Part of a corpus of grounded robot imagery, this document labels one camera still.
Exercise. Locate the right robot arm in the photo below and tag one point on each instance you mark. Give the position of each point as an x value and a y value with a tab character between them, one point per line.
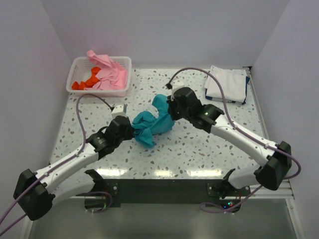
272	159

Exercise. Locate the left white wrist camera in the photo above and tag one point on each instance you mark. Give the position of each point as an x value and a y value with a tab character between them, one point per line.
119	110

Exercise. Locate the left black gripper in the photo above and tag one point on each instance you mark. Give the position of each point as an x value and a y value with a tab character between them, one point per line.
130	134

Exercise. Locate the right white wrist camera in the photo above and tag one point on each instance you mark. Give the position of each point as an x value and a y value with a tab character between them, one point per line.
174	86

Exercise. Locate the aluminium frame rail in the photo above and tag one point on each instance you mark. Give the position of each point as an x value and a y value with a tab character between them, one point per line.
284	191

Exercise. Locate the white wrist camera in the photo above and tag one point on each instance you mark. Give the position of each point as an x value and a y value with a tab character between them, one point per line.
119	110
174	86

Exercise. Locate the orange t shirt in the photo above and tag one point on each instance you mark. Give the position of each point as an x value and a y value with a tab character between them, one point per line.
90	83

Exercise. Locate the folded white t shirt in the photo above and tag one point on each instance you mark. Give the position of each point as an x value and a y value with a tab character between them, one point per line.
219	72

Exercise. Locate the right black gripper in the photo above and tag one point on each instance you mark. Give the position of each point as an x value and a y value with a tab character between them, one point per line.
171	104

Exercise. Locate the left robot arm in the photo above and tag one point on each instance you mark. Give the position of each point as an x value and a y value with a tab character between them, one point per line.
35	191

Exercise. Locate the white plastic basket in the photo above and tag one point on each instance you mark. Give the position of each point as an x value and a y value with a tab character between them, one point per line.
90	76

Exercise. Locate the teal t shirt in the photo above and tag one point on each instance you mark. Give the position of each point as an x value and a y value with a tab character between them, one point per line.
146	125

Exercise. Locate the pink t shirt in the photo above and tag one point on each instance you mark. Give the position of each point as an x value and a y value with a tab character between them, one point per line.
112	75

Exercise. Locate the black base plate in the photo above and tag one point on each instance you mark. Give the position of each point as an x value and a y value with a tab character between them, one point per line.
115	192

